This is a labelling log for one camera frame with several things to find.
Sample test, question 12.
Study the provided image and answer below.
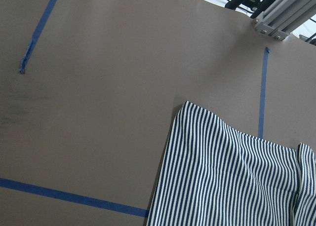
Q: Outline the navy white striped polo shirt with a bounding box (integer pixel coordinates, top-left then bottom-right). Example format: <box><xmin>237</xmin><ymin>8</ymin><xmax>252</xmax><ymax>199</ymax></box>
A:
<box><xmin>147</xmin><ymin>101</ymin><xmax>316</xmax><ymax>226</ymax></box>

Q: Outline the brown table mat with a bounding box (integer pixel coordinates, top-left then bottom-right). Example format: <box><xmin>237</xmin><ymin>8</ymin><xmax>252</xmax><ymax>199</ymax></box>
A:
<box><xmin>0</xmin><ymin>0</ymin><xmax>316</xmax><ymax>226</ymax></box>

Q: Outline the aluminium frame post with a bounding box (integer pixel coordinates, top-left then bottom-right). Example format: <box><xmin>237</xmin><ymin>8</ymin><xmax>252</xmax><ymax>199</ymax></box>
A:
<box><xmin>254</xmin><ymin>0</ymin><xmax>316</xmax><ymax>40</ymax></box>

